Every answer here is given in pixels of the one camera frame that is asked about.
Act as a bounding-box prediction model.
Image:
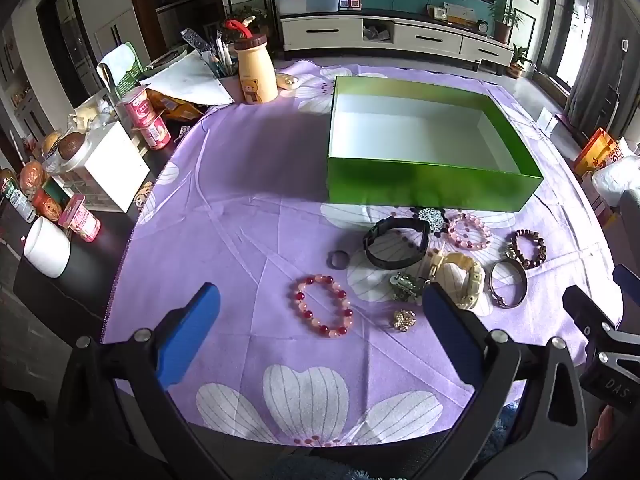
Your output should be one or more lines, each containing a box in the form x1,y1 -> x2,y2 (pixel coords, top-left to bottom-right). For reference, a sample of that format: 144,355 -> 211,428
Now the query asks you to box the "red and cream toy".
224,16 -> 256,38

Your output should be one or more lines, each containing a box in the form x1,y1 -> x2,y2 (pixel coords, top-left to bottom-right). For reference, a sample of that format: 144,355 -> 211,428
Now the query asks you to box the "white storage box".
50,121 -> 151,213

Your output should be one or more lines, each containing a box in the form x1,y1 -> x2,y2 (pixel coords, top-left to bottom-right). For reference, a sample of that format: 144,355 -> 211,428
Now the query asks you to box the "pink yoghurt pack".
58,194 -> 102,243

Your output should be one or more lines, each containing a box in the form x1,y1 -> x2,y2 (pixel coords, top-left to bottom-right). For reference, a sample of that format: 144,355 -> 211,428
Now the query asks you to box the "orange snack packet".
146,87 -> 206,121

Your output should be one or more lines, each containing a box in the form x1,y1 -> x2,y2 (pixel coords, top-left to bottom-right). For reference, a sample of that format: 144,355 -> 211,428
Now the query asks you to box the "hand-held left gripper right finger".
415,282 -> 589,480

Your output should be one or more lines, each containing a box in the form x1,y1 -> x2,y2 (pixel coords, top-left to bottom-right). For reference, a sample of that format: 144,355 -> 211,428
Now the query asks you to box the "green drink bottle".
0,170 -> 37,223

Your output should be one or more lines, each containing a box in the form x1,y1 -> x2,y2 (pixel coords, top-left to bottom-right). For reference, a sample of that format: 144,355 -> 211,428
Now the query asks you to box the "red and pink bead bracelet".
288,274 -> 355,339

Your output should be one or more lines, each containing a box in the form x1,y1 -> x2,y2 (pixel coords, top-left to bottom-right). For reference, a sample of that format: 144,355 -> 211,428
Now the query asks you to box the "small potted plant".
509,45 -> 536,79

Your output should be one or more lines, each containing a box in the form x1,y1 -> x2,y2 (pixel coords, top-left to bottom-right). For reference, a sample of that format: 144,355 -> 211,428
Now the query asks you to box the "brown wooden bead bracelet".
506,229 -> 547,270

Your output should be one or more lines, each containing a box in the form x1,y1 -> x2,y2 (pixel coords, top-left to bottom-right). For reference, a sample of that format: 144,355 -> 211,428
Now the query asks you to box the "white mug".
23,217 -> 72,279

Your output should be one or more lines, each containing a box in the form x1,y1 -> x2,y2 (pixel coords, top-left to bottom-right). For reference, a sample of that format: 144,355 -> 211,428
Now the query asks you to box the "tall potted plant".
487,2 -> 521,45

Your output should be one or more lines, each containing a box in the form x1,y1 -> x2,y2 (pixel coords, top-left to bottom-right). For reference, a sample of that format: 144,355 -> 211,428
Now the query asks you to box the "pale pink bead bracelet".
447,212 -> 493,251

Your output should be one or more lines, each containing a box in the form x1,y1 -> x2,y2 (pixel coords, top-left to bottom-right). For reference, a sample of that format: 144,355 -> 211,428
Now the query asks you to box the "pink yoghurt cup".
121,85 -> 153,128
137,115 -> 172,151

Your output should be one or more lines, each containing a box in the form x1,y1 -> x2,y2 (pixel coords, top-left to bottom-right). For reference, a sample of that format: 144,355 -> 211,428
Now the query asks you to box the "silver bangle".
487,258 -> 529,309

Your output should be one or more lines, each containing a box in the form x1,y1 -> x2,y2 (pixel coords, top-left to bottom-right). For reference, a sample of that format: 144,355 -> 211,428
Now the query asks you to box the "orange wrapped bun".
20,160 -> 48,193

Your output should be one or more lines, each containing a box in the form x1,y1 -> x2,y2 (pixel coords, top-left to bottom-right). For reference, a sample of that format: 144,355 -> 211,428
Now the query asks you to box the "orange printed bag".
572,127 -> 621,176

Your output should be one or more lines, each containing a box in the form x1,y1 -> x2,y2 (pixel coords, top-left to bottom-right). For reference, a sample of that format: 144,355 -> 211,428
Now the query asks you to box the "dark brown pastry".
57,132 -> 87,159

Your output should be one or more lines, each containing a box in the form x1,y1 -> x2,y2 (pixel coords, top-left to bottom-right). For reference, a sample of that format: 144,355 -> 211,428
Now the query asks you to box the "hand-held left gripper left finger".
55,282 -> 281,480

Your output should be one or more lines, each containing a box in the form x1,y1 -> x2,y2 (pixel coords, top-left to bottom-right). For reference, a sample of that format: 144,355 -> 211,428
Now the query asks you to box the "grey chair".
620,190 -> 640,223

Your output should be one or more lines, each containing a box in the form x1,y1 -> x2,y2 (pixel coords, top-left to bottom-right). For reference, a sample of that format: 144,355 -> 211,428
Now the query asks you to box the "purple floral cloth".
100,60 -> 621,448

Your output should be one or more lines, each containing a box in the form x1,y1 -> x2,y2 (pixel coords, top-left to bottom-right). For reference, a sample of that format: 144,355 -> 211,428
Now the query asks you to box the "grey remote control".
181,28 -> 211,56

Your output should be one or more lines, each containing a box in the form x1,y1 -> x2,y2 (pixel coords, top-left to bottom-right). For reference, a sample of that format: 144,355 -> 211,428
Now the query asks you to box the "person's right hand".
589,404 -> 620,455

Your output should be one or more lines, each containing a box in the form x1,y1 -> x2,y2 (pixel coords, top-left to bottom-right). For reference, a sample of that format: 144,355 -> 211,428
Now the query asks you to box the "white television cabinet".
279,12 -> 516,73

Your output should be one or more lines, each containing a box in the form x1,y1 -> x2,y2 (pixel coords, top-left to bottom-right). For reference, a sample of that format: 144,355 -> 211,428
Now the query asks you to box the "white plastic bag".
592,152 -> 640,206

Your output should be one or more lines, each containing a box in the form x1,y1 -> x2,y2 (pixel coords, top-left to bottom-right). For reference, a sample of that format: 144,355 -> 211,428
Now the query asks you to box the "silver flower brooch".
415,207 -> 446,236

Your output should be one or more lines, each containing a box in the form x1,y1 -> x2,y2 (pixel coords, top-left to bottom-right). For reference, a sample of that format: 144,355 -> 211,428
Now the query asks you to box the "gold brooch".
391,309 -> 417,333

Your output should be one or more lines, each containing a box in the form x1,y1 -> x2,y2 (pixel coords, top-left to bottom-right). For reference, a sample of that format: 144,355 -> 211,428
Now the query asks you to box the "cream wrist watch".
425,249 -> 486,311

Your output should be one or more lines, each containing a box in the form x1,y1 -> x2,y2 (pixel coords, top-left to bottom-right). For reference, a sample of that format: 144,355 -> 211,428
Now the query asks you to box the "green cardboard box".
326,76 -> 544,213

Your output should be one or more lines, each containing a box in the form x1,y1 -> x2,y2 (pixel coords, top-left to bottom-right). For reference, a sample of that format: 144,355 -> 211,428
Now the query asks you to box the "black wrist watch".
363,217 -> 432,268

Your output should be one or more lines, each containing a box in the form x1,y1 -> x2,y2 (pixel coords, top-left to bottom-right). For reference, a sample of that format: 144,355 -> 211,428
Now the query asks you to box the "grey curtain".
565,0 -> 640,136

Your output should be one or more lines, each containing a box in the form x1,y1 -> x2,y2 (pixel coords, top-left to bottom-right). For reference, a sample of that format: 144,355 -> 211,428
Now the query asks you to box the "pen holder with pens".
200,30 -> 239,80

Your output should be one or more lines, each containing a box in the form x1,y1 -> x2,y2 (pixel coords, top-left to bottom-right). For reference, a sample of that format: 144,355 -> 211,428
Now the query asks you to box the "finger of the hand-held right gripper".
613,264 -> 640,307
562,285 -> 623,343

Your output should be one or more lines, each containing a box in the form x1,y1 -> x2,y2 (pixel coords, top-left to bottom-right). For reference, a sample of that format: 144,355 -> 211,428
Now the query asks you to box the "green and white bag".
96,41 -> 146,101

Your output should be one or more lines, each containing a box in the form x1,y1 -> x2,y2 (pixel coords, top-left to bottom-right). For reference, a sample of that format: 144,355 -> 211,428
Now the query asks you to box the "floor mop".
607,40 -> 630,131

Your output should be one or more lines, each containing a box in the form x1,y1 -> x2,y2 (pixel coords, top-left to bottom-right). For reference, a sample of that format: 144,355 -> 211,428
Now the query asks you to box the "cream bottle with brown lid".
234,32 -> 279,105

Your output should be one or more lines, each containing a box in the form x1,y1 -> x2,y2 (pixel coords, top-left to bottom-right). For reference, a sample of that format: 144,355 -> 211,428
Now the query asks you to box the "green and silver brooch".
390,271 -> 426,303

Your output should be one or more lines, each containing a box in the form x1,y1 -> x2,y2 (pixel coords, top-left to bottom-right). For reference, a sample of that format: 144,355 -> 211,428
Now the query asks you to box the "white paper sheet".
140,50 -> 235,107

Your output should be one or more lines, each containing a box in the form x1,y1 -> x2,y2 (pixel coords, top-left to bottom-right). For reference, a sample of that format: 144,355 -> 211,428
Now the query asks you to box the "leafy houseplant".
227,5 -> 271,36

